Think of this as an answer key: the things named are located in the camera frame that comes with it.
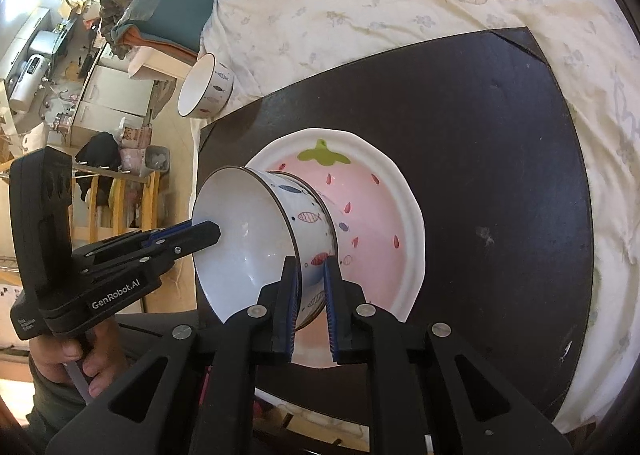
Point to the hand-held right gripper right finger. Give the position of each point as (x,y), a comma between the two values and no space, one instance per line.
(331,310)

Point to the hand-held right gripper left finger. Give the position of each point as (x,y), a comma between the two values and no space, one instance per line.
(292,305)

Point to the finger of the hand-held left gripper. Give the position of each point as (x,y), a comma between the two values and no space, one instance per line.
(155,238)
(195,240)

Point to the white fish-print bowl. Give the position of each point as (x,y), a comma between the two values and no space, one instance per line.
(200,85)
(240,235)

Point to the large pink strawberry plate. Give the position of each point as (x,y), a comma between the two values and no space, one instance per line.
(380,225)

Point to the person's left forearm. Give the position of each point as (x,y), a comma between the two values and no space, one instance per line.
(50,400)

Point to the person's left hand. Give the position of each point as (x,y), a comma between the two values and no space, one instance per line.
(107,360)

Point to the yellow wooden rack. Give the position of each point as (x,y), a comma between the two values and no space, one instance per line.
(117,205)

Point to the grey waste bin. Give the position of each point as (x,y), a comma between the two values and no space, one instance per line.
(157,158)

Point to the pink patterned bag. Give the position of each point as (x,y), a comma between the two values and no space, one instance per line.
(132,150)

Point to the black cloth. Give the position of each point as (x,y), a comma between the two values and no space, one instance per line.
(100,150)

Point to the white kitchen cabinet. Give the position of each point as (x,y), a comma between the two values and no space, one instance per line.
(110,95)

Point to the white kitchen appliance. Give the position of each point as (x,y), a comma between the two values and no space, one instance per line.
(30,80)

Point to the cream bedside cabinet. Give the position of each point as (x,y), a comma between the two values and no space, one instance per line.
(150,66)

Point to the dark brown leather mat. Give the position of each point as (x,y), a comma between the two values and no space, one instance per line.
(475,135)

